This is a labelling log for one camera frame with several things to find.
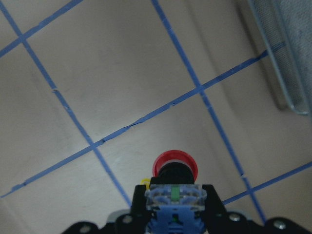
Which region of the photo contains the red emergency stop button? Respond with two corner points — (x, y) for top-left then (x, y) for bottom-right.
(145, 150), (207, 234)

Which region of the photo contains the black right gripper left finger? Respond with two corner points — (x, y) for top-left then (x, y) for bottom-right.
(63, 185), (151, 234)

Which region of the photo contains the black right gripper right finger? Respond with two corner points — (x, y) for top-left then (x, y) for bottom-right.
(200, 184), (311, 234)

